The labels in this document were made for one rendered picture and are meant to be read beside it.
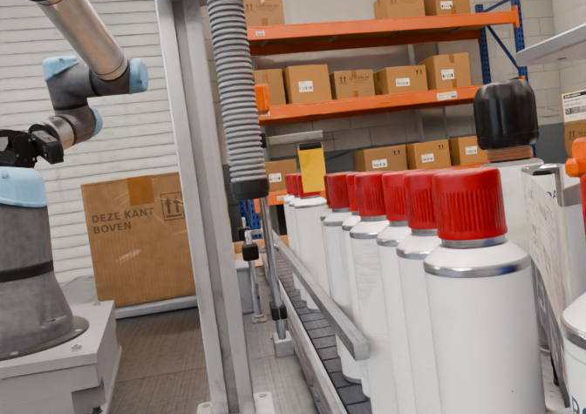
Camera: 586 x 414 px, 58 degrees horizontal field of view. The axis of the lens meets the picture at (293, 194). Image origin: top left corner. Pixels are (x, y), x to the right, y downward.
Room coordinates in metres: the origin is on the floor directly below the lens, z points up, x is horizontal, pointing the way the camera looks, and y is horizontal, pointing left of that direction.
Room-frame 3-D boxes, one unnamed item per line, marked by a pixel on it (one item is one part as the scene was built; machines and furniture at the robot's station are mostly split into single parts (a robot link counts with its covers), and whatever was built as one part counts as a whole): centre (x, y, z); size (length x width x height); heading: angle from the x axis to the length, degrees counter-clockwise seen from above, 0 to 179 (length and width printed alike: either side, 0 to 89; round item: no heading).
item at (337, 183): (0.52, -0.05, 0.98); 0.05 x 0.05 x 0.20
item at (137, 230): (1.26, 0.34, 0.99); 0.30 x 0.24 x 0.27; 8
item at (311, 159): (0.64, -0.03, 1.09); 0.03 x 0.01 x 0.06; 97
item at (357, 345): (0.92, 0.03, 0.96); 1.07 x 0.01 x 0.01; 7
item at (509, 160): (0.75, -0.31, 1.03); 0.09 x 0.09 x 0.30
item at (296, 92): (4.89, -0.91, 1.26); 2.78 x 0.61 x 2.51; 104
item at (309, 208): (0.79, -0.03, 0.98); 0.05 x 0.05 x 0.20
